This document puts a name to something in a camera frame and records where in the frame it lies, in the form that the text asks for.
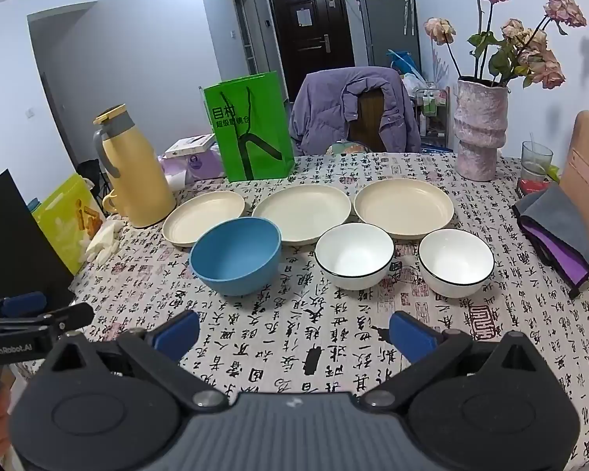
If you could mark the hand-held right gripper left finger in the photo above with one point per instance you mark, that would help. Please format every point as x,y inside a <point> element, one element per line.
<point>179,336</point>

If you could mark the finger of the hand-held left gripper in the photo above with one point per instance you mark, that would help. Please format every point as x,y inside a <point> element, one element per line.
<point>24,303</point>
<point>64,318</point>

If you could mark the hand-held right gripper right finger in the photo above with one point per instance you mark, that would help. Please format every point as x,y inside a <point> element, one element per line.
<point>412,336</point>

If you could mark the white bowl black rim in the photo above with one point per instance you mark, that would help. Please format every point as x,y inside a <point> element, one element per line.
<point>353,255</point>
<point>454,260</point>

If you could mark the blue bowl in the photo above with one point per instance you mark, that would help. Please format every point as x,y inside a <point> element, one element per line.
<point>235,255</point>

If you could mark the cream plate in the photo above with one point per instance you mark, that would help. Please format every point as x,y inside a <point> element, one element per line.
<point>402,203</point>
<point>299,211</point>
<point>201,216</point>

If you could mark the white rubber gloves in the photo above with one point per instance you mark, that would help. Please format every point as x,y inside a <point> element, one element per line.
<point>103,243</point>

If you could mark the yellow-green snack box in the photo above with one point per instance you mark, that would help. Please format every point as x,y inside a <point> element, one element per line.
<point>64,225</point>

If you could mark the yellow mug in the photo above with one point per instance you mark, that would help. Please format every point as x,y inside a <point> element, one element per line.
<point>110,202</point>

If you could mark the yellow thermos jug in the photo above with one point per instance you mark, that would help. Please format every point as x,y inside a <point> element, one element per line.
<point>137,176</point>

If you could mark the purple tissue pack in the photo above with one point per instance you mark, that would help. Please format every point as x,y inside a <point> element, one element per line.
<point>201,169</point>

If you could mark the grey purple cloth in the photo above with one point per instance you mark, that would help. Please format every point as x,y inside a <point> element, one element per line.
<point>554,216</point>

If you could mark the red box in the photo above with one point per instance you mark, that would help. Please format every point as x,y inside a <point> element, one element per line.
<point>532,187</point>

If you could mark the white flat box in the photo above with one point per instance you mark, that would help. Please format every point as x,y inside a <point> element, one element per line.
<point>189,144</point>

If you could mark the patterned seat cushion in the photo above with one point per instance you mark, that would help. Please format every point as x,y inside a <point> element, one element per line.
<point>346,147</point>

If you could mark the glass cup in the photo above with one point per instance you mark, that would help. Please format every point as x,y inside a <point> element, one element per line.
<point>537,162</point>

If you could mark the green packet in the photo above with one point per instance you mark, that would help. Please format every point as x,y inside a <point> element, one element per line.
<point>553,174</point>

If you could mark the wooden chair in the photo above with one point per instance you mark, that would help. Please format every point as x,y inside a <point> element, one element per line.
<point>368,117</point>

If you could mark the green paper bag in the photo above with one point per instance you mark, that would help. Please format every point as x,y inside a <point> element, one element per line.
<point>265,122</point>

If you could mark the bottle rack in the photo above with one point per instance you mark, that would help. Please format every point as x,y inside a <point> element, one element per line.
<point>429,103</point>

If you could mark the purple jacket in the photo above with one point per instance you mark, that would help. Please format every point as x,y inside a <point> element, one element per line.
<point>319,113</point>

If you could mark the white plastic bag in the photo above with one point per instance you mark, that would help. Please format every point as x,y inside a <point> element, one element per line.
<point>413,81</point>

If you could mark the blue plastic bag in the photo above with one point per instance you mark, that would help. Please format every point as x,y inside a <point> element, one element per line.
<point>405,64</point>

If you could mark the dark entrance door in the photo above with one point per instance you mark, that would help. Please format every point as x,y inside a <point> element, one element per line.
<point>304,59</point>

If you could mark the grey interior door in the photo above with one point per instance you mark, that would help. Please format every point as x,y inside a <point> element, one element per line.
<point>243,29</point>

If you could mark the grey refrigerator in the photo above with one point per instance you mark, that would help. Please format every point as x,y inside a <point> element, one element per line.
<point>378,24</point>

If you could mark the white umbrella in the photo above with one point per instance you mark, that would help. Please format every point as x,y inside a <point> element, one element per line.
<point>408,0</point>

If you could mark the white door notice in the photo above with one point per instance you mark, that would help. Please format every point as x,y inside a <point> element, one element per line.
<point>304,16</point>

